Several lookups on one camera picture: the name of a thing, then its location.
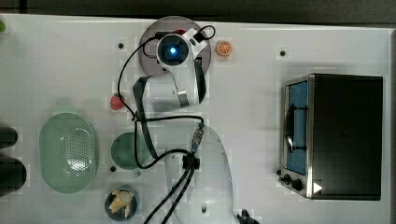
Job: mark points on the red toy strawberry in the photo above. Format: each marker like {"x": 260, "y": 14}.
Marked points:
{"x": 116, "y": 102}

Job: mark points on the orange slice toy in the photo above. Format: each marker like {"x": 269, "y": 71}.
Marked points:
{"x": 224, "y": 48}

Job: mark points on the red plush ketchup bottle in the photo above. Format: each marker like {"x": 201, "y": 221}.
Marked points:
{"x": 180, "y": 32}

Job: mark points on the black cylinder lower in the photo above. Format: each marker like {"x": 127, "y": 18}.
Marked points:
{"x": 13, "y": 175}

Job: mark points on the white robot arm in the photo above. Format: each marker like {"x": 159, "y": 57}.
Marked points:
{"x": 197, "y": 171}

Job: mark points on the green perforated oval basket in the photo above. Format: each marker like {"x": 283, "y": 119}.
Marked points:
{"x": 68, "y": 153}

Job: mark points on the black toaster oven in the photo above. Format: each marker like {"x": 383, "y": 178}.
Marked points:
{"x": 331, "y": 138}

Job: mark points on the black cylinder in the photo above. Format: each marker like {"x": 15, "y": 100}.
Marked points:
{"x": 13, "y": 175}
{"x": 8, "y": 137}

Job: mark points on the black cylinder upper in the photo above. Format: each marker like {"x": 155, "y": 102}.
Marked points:
{"x": 8, "y": 137}

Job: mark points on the blue bowl with chips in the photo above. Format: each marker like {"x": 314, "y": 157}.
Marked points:
{"x": 120, "y": 204}

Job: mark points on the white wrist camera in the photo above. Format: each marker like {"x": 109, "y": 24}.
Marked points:
{"x": 196, "y": 40}

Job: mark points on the grey round plate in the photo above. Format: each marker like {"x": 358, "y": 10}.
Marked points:
{"x": 147, "y": 55}

